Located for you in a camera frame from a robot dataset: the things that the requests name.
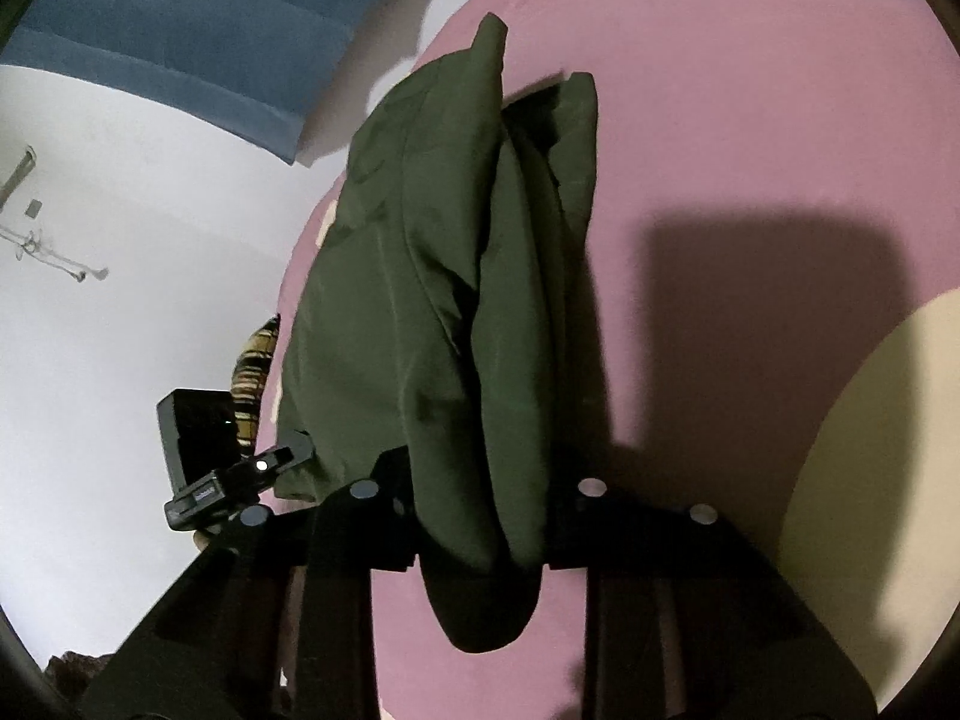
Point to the dark green jacket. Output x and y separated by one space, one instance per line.
420 277

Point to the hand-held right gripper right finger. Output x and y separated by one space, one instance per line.
592 510

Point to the yellow black striped cloth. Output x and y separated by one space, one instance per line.
251 367

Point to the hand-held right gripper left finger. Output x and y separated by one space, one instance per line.
397 510

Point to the pink polka-dot rug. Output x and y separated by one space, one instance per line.
712 127

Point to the grey bar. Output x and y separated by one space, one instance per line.
16 171

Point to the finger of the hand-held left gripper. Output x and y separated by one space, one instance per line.
289 459

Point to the person's left forearm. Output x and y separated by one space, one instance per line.
75 666

